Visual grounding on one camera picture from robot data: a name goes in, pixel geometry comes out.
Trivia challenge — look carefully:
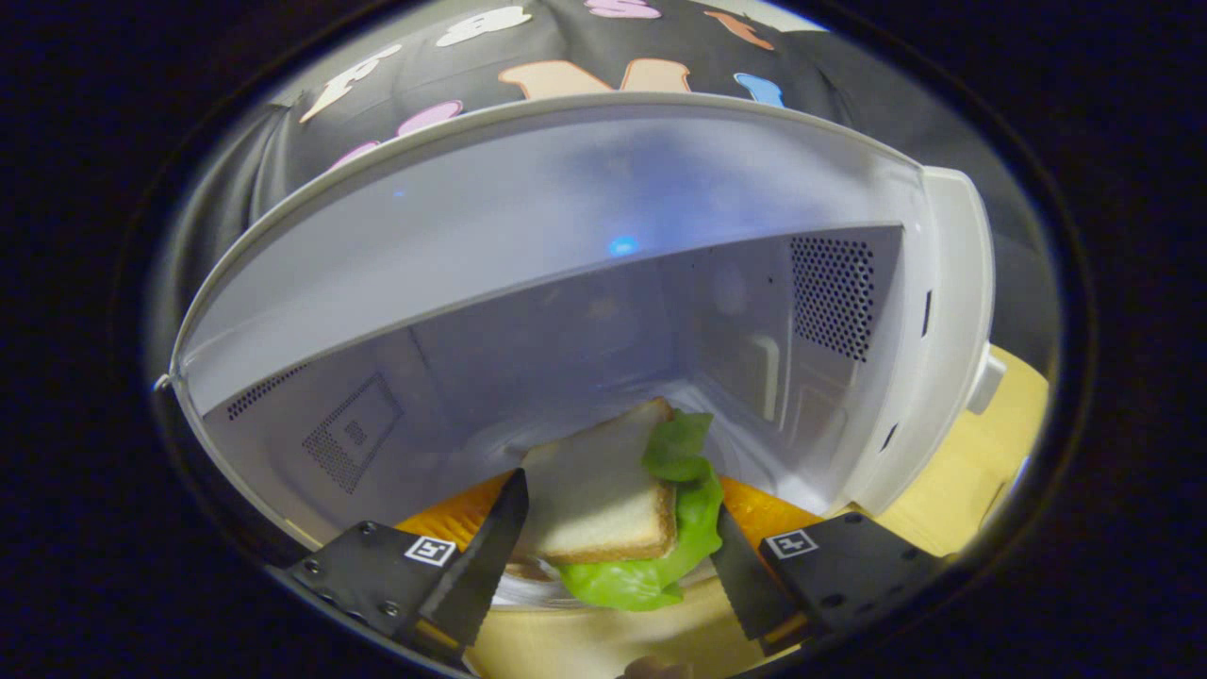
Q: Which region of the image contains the white microwave oven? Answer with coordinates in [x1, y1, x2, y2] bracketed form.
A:
[156, 92, 1010, 609]

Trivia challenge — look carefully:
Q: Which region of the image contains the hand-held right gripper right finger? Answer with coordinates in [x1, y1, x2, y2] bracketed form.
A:
[707, 476, 944, 656]

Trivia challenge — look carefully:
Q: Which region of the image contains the lettuce bread sandwich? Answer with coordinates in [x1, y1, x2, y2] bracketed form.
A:
[514, 396, 725, 612]

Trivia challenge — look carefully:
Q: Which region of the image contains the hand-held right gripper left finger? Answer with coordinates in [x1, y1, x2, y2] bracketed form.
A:
[283, 469, 531, 652]

